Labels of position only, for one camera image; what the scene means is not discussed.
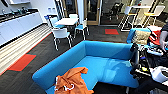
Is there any orange hoodie white lettering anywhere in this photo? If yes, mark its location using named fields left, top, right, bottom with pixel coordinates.
left=53, top=66, right=95, bottom=94

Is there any blue sofa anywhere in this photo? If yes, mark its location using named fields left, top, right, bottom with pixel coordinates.
left=31, top=27, right=154, bottom=94

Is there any black office chair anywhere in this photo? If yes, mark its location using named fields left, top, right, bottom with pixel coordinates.
left=109, top=2, right=124, bottom=21

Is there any white bar stool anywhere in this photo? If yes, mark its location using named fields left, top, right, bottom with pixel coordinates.
left=117, top=5, right=133, bottom=32

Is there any black equipment rig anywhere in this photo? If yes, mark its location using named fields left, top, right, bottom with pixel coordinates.
left=129, top=42, right=150, bottom=77

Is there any grey patterned pillow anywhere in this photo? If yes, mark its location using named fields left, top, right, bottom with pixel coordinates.
left=131, top=29, right=152, bottom=47

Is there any white kitchen counter unit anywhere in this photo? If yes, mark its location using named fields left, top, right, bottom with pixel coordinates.
left=0, top=9, right=45, bottom=47

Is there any white high table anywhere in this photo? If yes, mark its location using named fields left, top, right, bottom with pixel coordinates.
left=130, top=4, right=167, bottom=11

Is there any yellow bar stool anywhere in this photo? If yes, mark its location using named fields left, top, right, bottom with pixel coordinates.
left=143, top=5, right=167, bottom=28

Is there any white rounded device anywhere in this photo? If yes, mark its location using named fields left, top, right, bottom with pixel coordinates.
left=149, top=65, right=168, bottom=84

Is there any wooden frame glass door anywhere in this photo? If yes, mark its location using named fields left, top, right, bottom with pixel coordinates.
left=61, top=0, right=78, bottom=19
left=84, top=0, right=102, bottom=26

